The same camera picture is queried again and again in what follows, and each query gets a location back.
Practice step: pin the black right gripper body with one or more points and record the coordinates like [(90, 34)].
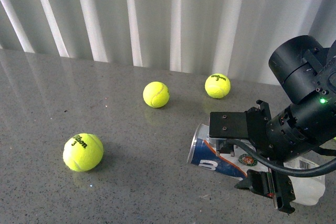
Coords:
[(302, 126)]

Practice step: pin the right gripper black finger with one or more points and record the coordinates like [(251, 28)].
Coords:
[(273, 185)]

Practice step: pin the clear tennis ball can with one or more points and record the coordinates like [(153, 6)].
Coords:
[(202, 153)]

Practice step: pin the tennis ball near left arm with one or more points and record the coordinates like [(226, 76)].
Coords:
[(83, 152)]

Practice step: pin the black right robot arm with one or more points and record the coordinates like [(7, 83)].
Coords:
[(306, 72)]

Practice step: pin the Wilson tennis ball by curtain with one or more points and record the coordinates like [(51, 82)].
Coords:
[(217, 85)]

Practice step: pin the tennis ball far left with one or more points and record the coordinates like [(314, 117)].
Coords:
[(156, 94)]

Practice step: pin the white pleated curtain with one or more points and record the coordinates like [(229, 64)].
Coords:
[(233, 37)]

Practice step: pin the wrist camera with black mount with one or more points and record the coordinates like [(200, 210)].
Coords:
[(227, 125)]

